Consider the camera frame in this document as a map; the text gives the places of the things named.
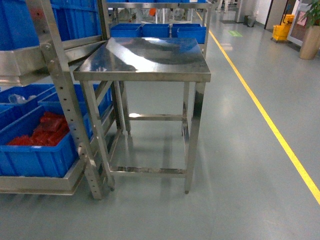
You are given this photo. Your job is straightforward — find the blue bins on far shelf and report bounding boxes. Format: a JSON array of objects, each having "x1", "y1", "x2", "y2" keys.
[{"x1": 110, "y1": 23, "x2": 207, "y2": 44}]

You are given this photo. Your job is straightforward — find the blue bin with red parts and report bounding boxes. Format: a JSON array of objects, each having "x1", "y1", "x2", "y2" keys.
[{"x1": 0, "y1": 105, "x2": 79, "y2": 178}]

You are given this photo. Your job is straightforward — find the stainless steel shelf rack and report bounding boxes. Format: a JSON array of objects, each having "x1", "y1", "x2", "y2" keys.
[{"x1": 0, "y1": 0, "x2": 119, "y2": 200}]

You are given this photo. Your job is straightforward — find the small stainless steel table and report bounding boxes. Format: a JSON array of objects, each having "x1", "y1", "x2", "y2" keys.
[{"x1": 73, "y1": 37, "x2": 211, "y2": 194}]

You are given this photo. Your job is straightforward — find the yellow mop bucket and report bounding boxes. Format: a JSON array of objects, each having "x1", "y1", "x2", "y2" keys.
[{"x1": 271, "y1": 14, "x2": 295, "y2": 42}]

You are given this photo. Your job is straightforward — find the potted plant gold pot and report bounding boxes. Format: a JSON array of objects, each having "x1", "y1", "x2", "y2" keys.
[{"x1": 299, "y1": 0, "x2": 320, "y2": 60}]

